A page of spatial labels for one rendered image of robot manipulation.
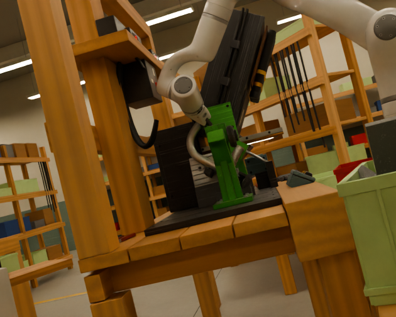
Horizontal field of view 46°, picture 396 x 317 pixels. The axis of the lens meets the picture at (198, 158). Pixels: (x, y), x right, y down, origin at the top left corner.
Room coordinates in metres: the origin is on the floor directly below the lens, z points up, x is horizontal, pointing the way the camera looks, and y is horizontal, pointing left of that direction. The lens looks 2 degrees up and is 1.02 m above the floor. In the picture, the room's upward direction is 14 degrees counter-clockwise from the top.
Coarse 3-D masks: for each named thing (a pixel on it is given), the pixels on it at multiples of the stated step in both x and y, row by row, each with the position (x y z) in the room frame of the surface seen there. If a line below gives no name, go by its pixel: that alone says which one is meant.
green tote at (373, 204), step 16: (352, 176) 0.72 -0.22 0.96; (384, 176) 0.61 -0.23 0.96; (352, 192) 0.63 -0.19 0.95; (368, 192) 0.62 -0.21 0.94; (384, 192) 0.62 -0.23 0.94; (352, 208) 0.63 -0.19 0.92; (368, 208) 0.63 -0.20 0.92; (384, 208) 0.62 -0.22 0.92; (352, 224) 0.64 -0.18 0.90; (368, 224) 0.63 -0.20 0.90; (384, 224) 0.62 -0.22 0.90; (368, 240) 0.63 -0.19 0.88; (384, 240) 0.62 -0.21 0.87; (368, 256) 0.63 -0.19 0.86; (384, 256) 0.63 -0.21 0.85; (368, 272) 0.64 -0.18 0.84; (384, 272) 0.63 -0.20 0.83; (368, 288) 0.64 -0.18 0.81; (384, 288) 0.63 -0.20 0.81; (384, 304) 0.63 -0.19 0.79
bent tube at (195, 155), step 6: (192, 126) 1.81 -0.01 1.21; (198, 126) 1.80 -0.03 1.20; (192, 132) 1.79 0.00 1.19; (192, 138) 1.79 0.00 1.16; (192, 144) 1.79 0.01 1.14; (192, 150) 1.78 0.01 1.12; (192, 156) 1.77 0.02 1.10; (198, 156) 1.77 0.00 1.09; (204, 162) 1.76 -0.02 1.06; (210, 162) 1.75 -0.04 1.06
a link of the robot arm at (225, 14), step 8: (208, 0) 1.48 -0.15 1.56; (216, 0) 1.46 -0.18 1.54; (224, 0) 1.45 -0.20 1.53; (232, 0) 1.46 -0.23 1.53; (240, 0) 1.47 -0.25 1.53; (208, 8) 1.47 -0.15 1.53; (216, 8) 1.46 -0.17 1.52; (224, 8) 1.46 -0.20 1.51; (232, 8) 1.48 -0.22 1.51; (216, 16) 1.47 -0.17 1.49; (224, 16) 1.47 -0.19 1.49
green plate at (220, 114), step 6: (228, 102) 1.83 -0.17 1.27; (210, 108) 1.84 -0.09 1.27; (216, 108) 1.83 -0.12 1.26; (222, 108) 1.83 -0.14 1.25; (228, 108) 1.83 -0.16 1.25; (216, 114) 1.83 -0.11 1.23; (222, 114) 1.82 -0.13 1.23; (228, 114) 1.82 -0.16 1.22; (210, 120) 1.83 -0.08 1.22; (216, 120) 1.82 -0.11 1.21; (222, 120) 1.82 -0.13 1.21; (228, 120) 1.81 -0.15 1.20; (234, 120) 1.82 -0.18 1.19; (234, 126) 1.80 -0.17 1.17
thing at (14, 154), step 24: (0, 144) 7.10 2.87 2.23; (24, 144) 7.78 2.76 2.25; (24, 168) 8.28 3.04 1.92; (48, 168) 8.23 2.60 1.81; (0, 192) 6.78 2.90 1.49; (24, 192) 7.38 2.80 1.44; (48, 192) 7.96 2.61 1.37; (48, 216) 8.01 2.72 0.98; (24, 240) 7.06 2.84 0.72; (24, 264) 6.94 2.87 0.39
